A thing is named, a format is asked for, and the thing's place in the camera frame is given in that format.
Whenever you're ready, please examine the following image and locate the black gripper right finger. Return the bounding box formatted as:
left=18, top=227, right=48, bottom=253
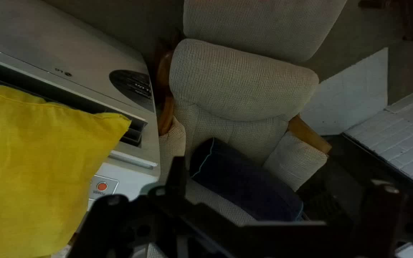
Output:
left=359, top=179, right=408, bottom=258

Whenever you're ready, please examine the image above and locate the yellow cloth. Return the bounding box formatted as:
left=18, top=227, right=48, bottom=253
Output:
left=0, top=79, right=134, bottom=258

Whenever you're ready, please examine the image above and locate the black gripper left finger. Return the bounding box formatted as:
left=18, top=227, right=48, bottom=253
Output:
left=68, top=192, right=143, bottom=258

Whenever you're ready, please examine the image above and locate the white portable air conditioner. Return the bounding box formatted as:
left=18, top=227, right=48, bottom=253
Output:
left=0, top=0, right=164, bottom=207

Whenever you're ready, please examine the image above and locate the beige upholstered armchair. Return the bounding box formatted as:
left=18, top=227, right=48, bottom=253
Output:
left=156, top=0, right=351, bottom=192

